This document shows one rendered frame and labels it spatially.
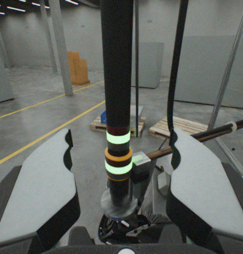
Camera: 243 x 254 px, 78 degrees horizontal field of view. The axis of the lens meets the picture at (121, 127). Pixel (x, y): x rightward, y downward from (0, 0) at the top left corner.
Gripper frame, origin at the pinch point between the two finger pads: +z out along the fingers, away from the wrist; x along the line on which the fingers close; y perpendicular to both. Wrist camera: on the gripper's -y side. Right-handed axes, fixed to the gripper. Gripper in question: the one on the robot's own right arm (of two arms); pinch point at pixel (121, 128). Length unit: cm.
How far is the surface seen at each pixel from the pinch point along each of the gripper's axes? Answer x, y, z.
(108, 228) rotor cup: -3.8, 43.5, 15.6
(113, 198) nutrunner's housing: -1.3, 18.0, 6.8
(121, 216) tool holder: 0.0, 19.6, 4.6
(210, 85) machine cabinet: 295, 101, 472
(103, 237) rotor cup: -5.2, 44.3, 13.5
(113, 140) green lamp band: -0.9, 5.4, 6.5
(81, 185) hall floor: -55, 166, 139
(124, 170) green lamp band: 0.6, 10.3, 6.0
